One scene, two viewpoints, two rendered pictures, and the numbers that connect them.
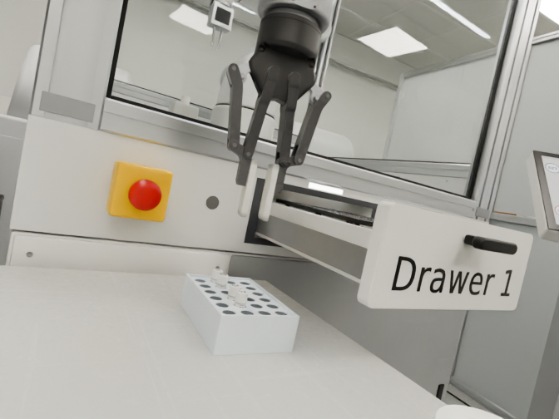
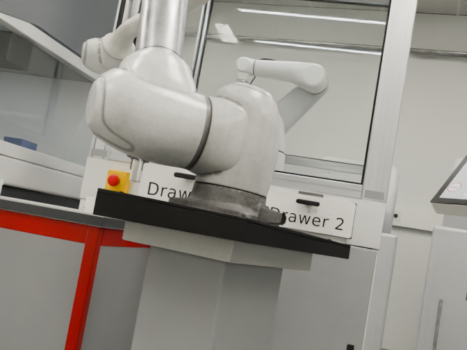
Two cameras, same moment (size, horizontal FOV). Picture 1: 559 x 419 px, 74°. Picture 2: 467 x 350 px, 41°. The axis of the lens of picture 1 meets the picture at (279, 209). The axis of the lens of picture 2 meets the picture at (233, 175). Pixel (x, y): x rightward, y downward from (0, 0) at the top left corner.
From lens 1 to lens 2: 174 cm
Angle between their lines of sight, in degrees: 45
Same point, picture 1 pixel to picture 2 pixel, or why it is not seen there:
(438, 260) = (171, 185)
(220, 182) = not seen: hidden behind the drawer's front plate
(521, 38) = (392, 56)
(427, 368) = (329, 323)
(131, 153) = (119, 167)
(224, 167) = not seen: hidden behind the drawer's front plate
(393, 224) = (146, 170)
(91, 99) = (107, 148)
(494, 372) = not seen: outside the picture
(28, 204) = (85, 188)
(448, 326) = (349, 290)
